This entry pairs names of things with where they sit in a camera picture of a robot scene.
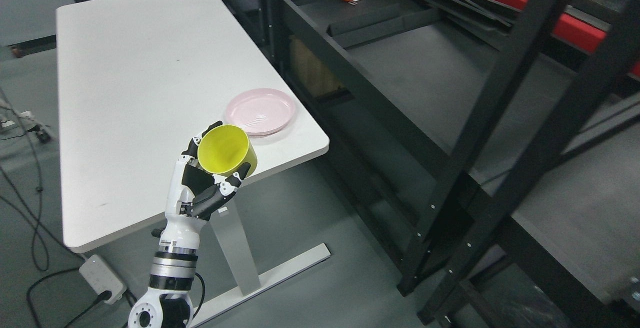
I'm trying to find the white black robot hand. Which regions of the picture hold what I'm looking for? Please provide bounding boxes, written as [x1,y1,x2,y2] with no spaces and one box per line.
[158,121,246,252]

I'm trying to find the black cable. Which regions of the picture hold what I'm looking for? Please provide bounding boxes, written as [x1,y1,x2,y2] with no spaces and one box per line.
[0,88,51,272]

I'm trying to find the white power strip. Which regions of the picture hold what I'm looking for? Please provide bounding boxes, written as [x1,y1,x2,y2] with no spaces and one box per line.
[78,254,127,305]

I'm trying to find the pink plastic plate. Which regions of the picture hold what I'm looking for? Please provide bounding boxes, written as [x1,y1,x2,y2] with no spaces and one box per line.
[224,88,297,136]

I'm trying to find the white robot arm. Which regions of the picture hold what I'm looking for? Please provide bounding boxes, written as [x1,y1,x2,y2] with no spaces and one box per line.
[126,248,198,328]

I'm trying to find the white table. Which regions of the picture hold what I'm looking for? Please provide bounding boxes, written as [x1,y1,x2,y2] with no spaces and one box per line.
[55,0,330,327]

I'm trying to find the black metal shelf rack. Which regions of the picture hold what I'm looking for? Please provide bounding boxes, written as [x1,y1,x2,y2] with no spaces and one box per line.
[215,0,640,328]

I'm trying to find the yellow plastic cup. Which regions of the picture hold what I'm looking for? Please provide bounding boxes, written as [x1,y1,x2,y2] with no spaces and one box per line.
[197,125,258,178]

